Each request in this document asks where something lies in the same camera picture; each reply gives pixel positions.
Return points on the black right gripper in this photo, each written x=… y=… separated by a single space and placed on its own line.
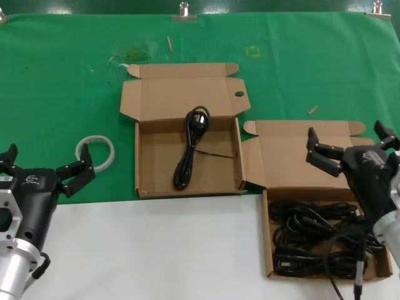
x=368 y=178

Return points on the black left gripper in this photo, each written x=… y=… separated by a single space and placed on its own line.
x=34 y=200

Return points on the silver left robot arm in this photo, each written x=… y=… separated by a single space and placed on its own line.
x=12 y=268

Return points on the cardboard box without hole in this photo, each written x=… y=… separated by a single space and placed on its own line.
x=281 y=156

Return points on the cardboard box with round hole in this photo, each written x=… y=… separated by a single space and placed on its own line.
x=215 y=175

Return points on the short wooden stick piece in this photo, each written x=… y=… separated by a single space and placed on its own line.
x=313 y=110

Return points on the clear tape roll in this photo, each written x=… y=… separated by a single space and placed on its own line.
x=107 y=147

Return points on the green table cloth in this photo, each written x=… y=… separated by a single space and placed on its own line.
x=62 y=87

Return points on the metal binder clip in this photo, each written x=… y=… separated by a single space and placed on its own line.
x=378 y=11
x=184 y=14

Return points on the long thin wooden stick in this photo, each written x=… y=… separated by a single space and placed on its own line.
x=169 y=43

